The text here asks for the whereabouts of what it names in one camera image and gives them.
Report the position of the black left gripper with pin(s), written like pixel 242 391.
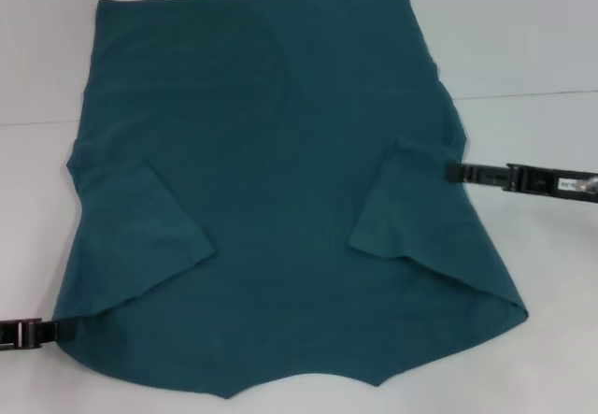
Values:
pixel 10 334

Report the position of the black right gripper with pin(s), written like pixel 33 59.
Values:
pixel 537 182

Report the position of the teal blue shirt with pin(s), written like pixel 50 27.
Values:
pixel 280 152

